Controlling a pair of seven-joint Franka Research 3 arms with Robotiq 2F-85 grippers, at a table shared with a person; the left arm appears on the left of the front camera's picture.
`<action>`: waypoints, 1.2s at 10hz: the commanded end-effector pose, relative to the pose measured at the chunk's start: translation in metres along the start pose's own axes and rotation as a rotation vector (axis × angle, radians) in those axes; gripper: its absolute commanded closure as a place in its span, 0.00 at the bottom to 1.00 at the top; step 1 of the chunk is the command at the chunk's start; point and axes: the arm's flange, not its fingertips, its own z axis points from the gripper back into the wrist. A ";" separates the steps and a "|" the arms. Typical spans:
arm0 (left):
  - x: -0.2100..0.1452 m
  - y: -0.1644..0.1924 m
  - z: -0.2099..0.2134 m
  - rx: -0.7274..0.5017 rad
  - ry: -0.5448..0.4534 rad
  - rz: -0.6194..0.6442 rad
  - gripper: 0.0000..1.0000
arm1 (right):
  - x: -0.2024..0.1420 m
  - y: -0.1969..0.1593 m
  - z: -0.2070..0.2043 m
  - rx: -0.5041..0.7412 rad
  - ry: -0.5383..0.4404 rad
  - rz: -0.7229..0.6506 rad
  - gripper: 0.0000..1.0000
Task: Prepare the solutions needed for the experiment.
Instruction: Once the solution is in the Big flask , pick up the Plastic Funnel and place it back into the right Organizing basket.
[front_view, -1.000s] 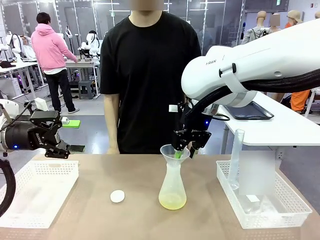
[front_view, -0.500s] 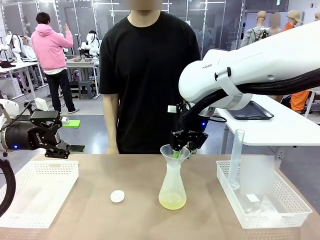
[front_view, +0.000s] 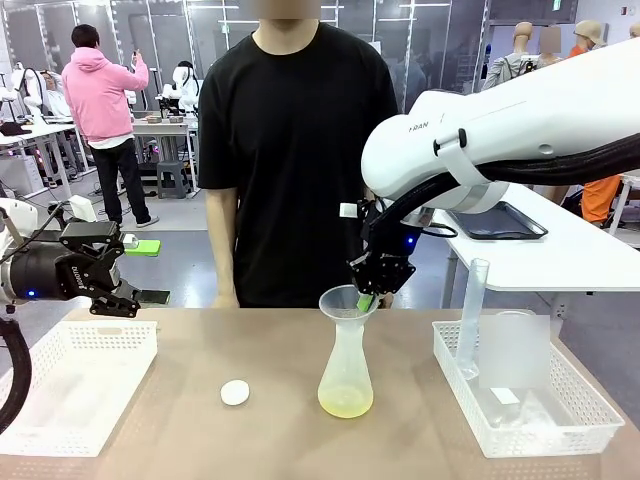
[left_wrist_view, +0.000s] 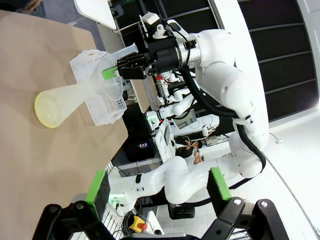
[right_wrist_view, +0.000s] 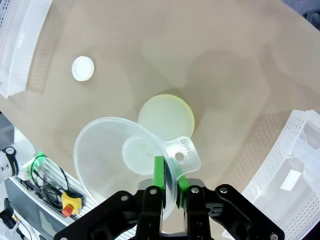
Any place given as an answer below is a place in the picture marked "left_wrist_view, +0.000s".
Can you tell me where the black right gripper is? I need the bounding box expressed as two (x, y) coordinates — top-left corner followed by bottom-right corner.
(102, 37), (183, 81)

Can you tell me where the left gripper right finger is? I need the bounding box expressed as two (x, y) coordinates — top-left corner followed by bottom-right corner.
(207, 167), (288, 240)

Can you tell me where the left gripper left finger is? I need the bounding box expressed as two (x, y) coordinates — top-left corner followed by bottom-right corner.
(32, 169), (112, 240)

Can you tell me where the clear plastic graduated cylinder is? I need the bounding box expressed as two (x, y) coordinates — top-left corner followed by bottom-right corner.
(109, 42), (139, 61)

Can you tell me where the clear plastic funnel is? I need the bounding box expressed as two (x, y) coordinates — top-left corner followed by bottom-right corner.
(94, 52), (125, 101)

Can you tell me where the white perforated plastic basket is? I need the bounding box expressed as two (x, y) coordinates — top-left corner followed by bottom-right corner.
(69, 49), (127, 127)

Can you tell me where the translucent plastic Erlenmeyer flask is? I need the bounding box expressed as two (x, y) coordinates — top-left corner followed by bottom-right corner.
(34, 79), (107, 129)

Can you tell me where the yellow emergency stop box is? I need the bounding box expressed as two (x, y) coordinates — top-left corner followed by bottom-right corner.
(129, 215), (148, 232)

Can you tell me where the background person in dark top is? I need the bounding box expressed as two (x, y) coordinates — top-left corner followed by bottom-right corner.
(176, 139), (205, 166)

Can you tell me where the black computer case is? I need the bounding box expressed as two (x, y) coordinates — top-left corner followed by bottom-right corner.
(124, 137), (156, 162)

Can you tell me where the white side table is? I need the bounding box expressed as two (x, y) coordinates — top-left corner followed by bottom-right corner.
(73, 0), (118, 31)

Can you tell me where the background computer monitor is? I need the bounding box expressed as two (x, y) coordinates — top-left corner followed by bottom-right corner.
(171, 109), (198, 131)

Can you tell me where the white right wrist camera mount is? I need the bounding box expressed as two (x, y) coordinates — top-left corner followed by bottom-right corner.
(139, 12), (176, 40)

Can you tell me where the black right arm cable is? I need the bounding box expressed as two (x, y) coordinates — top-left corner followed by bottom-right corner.
(164, 21), (267, 191)

